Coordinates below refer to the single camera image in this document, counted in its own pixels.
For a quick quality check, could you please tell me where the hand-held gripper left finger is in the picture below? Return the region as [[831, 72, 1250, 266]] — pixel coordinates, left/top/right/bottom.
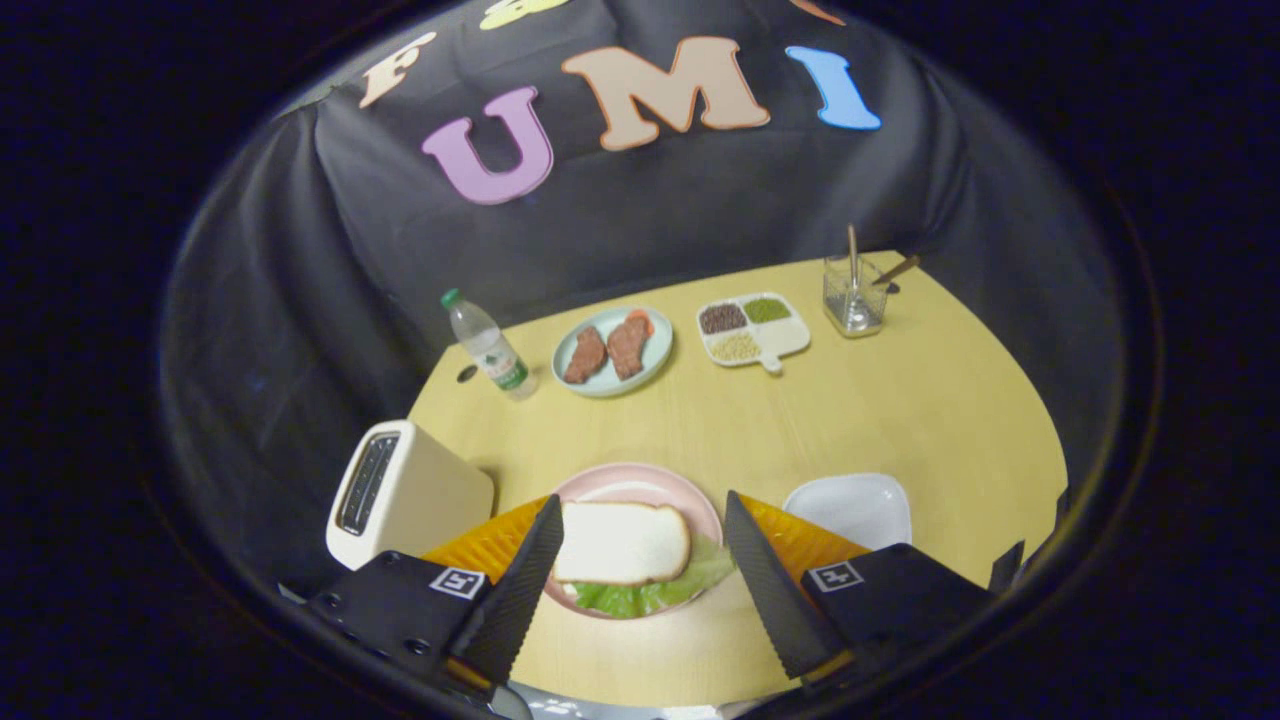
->
[[310, 493, 566, 693]]

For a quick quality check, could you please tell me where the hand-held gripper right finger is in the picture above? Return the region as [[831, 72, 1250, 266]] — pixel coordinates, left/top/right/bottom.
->
[[724, 490, 1001, 693]]

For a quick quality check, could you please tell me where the white bread slice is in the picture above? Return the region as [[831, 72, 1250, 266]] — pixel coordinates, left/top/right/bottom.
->
[[553, 501, 692, 587]]

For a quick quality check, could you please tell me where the green lettuce leaf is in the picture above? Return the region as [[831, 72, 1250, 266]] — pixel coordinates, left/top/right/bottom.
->
[[565, 530, 739, 620]]

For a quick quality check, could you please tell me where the white plate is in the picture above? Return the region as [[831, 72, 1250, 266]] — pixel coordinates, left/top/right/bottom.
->
[[783, 473, 913, 553]]

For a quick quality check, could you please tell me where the white toaster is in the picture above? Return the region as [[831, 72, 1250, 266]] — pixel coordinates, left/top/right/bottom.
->
[[326, 420, 496, 571]]

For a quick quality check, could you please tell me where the pink plate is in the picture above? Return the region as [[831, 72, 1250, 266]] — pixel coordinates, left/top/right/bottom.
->
[[540, 462, 724, 621]]

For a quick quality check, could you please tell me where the clear plastic water bottle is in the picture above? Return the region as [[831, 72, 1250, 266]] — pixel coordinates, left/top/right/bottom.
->
[[441, 288, 539, 402]]

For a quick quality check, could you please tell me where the white divided dish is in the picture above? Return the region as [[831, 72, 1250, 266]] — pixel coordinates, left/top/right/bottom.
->
[[697, 292, 812, 376]]

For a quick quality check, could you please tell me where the brown meat piece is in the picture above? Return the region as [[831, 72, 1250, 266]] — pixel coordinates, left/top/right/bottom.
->
[[563, 325, 609, 385], [607, 310, 656, 381]]

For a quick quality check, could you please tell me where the light blue plate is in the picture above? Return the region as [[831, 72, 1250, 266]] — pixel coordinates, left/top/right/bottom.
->
[[552, 306, 675, 399]]

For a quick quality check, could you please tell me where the clear glass cup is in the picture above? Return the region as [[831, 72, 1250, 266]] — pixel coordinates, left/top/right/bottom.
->
[[823, 254, 890, 339]]

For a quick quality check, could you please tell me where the wooden spoon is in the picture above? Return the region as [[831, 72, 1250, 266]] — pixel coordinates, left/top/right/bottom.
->
[[872, 254, 922, 292]]

